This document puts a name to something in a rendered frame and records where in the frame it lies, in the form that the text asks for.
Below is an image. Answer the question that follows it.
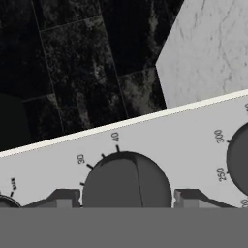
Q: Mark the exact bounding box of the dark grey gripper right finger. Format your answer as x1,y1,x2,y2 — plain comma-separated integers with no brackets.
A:
173,188,240,209

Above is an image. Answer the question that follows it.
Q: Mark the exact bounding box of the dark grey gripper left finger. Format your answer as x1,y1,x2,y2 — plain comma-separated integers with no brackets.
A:
22,188,81,209

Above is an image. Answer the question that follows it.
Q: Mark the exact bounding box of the white toaster oven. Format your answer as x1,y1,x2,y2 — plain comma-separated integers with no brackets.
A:
0,88,248,209

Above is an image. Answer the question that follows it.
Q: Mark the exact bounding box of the grey timer knob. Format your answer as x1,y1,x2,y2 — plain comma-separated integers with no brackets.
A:
81,150,173,209

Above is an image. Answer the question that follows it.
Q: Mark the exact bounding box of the grey function knob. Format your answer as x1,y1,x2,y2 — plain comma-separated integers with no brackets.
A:
0,195,23,209

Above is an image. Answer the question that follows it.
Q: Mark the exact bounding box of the grey temperature knob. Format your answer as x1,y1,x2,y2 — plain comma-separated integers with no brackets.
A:
226,121,248,198

